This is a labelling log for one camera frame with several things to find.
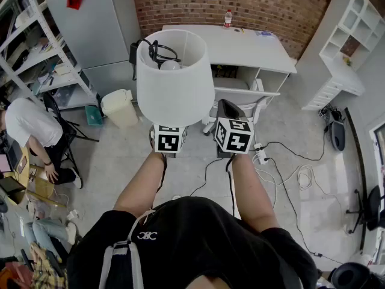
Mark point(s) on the grey refrigerator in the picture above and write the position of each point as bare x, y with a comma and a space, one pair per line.
96, 35

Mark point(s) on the wet wipes packet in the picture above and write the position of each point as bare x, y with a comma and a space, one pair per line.
264, 33

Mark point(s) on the white power strip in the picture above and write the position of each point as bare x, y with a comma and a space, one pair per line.
260, 153

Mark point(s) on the white grey office chair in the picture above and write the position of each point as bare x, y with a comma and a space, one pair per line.
234, 86

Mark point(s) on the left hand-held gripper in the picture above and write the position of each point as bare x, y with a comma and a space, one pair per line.
167, 141

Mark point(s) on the person's left forearm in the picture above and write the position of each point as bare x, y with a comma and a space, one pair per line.
141, 185

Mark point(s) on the white bookshelf cabinet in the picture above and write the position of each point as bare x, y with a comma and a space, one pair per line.
340, 80

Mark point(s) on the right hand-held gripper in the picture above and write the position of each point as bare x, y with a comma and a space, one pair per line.
237, 140

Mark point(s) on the red label water bottle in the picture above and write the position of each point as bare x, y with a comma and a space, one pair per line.
228, 19

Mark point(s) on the white table lamp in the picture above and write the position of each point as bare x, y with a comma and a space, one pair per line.
176, 95

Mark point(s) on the white plug adapter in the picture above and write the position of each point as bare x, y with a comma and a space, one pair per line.
73, 214

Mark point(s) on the person's black shirt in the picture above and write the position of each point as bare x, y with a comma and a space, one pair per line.
204, 239

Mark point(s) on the small green plant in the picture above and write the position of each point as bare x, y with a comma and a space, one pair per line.
347, 60

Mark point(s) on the person's right forearm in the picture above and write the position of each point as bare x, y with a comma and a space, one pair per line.
252, 191

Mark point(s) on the yellow plaid cloth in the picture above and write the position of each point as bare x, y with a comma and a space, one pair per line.
45, 269

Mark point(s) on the black folding chair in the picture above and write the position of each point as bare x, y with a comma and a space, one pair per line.
67, 131

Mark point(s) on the cream trash bin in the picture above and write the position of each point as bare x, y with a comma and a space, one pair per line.
118, 108

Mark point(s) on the black office chair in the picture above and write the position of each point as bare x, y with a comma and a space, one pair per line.
371, 206

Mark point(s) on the white desk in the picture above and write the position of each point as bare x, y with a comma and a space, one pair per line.
240, 50

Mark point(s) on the dark grey vacuum cleaner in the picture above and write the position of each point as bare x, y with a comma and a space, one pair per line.
338, 134

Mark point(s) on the green plastic box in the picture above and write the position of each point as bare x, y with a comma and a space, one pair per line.
94, 117

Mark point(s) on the white metal shelving rack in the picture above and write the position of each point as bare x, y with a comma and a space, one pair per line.
36, 53

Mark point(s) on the laptop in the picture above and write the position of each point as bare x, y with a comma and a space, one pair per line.
13, 158

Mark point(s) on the round wooden table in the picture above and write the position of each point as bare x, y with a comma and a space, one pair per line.
39, 185

